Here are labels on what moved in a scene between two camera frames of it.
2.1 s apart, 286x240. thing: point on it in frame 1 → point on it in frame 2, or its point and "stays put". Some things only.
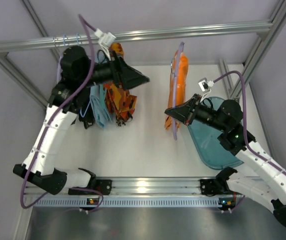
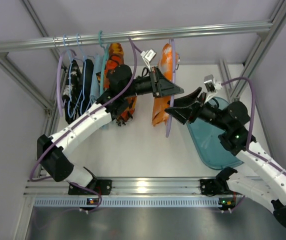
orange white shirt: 181,86 → 160,116
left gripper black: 117,73 → 155,83
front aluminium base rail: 132,187 stays put
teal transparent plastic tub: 214,154 stays put
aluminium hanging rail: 262,28 stays put
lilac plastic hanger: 178,62 → 174,64
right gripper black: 193,111 stays put
